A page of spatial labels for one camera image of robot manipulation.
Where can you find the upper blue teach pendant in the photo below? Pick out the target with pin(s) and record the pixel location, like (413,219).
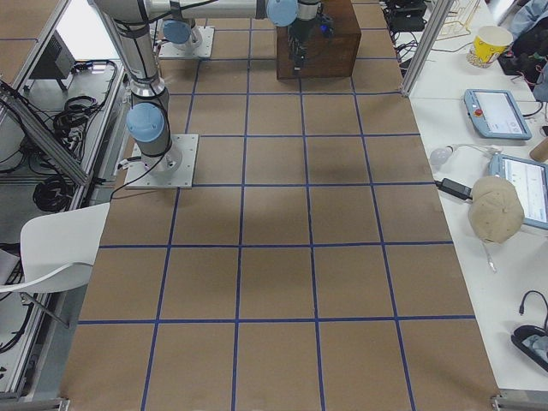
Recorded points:
(495,114)

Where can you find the lower blue teach pendant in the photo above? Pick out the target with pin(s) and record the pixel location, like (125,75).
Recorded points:
(530,180)

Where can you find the white plastic chair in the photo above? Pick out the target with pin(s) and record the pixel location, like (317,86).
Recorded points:
(57,253)

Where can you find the black power adapter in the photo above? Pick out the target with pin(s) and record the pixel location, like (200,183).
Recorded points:
(454,189)

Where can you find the blue teach pendant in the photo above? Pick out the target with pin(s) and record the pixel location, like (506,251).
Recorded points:
(530,180)
(495,114)

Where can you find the aluminium frame post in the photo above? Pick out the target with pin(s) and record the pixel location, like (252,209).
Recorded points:
(427,40)

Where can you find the gold wire rack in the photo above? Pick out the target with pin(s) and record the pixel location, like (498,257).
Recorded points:
(459,19)

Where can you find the beige baseball cap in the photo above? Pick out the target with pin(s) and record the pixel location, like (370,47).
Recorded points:
(496,213)

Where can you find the yellow popcorn bucket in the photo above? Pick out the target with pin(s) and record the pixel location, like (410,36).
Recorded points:
(489,44)

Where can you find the dark wooden drawer cabinet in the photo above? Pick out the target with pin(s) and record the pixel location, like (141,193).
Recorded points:
(339,55)

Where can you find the white light bulb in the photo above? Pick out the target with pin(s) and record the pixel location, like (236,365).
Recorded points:
(440,156)

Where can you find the black electronics box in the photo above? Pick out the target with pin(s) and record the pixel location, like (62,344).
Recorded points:
(55,63)

